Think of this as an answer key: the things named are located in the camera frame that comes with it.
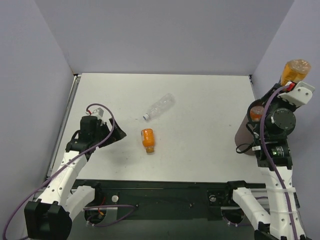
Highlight orange floral tea bottle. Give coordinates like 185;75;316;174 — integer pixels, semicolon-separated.
249;105;264;122

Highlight orange bottle navy label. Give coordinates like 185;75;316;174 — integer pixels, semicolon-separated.
280;59;312;86

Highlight clear plastic bottle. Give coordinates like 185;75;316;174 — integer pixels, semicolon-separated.
142;93;175;121

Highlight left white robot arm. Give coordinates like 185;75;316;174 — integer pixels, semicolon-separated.
24;114;126;240

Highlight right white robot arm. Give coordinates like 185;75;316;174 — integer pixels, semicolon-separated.
223;81;315;240

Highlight brown round bin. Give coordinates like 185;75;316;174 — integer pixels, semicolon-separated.
234;99;262;156

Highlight short orange juice bottle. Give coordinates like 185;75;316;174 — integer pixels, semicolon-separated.
141;128;155;154

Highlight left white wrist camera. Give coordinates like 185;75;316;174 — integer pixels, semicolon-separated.
86;107;104;120

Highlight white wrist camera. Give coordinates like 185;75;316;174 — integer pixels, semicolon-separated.
278;81;315;108
86;107;104;120

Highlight black loop cable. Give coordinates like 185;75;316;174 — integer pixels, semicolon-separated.
236;122;258;155

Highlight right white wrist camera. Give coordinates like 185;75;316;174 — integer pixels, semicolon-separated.
278;81;315;108

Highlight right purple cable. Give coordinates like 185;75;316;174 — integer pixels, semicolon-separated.
223;86;301;240

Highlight purple cable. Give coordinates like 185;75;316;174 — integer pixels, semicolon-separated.
6;103;136;228
223;86;301;240

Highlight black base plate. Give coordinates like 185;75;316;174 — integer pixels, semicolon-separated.
72;179;245;224

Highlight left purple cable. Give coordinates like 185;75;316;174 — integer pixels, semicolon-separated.
6;103;136;228

